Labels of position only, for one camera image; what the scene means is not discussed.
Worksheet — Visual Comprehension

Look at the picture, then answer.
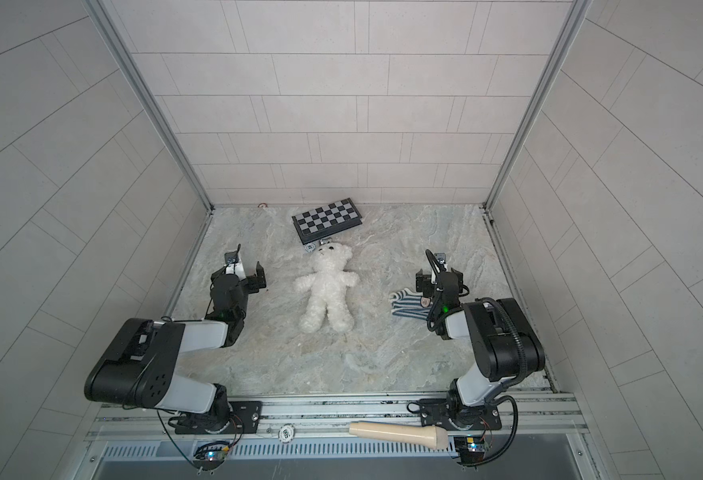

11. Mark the blue white striped sweater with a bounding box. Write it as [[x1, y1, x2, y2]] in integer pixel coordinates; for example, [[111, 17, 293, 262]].
[[389, 288, 431, 321]]

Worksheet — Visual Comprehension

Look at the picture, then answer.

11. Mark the white teddy bear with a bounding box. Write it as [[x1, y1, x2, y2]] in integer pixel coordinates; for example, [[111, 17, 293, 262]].
[[294, 243, 359, 333]]

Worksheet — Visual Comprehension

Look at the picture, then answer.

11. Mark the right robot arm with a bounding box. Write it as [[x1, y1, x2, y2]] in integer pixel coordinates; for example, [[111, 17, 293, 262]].
[[415, 268, 545, 431]]

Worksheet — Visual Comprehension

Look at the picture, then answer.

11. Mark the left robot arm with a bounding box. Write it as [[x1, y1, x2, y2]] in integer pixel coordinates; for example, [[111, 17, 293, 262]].
[[84, 261, 266, 435]]

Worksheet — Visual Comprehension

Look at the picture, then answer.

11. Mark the black white chessboard box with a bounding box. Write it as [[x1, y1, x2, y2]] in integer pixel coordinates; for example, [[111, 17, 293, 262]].
[[292, 198, 363, 245]]

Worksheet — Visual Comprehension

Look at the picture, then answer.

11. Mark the round white sticker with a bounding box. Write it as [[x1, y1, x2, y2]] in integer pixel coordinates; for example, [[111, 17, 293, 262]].
[[277, 424, 295, 444]]

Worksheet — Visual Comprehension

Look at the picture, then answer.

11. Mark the right circuit board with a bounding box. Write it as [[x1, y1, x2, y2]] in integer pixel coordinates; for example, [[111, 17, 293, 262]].
[[453, 436, 487, 466]]

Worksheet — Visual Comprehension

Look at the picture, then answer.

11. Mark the circuit board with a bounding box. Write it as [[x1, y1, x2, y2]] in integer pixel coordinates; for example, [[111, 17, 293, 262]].
[[193, 440, 232, 471], [453, 436, 487, 466]]

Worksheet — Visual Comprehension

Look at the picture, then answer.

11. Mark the left circuit board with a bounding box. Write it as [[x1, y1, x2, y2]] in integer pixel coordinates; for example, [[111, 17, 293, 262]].
[[193, 440, 232, 471]]

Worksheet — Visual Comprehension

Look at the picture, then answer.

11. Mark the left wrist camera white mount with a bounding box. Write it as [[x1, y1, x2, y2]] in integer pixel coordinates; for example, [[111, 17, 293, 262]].
[[223, 244, 246, 280]]

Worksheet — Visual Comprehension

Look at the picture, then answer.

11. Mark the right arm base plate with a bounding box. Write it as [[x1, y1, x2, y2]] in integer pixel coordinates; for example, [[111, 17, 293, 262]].
[[407, 398, 503, 431]]

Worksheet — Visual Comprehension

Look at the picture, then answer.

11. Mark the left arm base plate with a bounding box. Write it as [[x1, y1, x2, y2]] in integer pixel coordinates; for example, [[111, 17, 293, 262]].
[[167, 401, 263, 435]]

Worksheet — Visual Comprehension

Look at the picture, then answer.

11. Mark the beige wooden handle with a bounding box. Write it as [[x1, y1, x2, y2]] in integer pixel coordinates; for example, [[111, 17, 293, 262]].
[[348, 422, 449, 450]]

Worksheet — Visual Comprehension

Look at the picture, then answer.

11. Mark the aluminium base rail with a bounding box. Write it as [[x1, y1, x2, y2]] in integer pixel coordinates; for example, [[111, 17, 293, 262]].
[[84, 389, 589, 441]]

